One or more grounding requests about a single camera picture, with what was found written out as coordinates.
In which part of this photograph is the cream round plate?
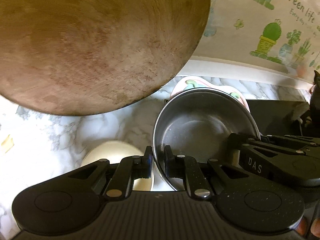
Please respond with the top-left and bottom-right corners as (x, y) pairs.
(81, 141), (154, 191)

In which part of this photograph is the gas burner with grate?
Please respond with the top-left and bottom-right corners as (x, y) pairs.
(293, 70), (319, 138)

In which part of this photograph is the round wooden cutting board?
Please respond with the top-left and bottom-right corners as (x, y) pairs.
(1, 0), (210, 115)

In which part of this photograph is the stainless steel bowl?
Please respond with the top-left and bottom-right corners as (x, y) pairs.
(152, 88), (260, 191)

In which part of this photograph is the black gas stove top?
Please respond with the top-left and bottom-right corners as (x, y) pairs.
(247, 100), (309, 136)

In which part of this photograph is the person's left hand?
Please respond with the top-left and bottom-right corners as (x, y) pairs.
(296, 217), (320, 239)

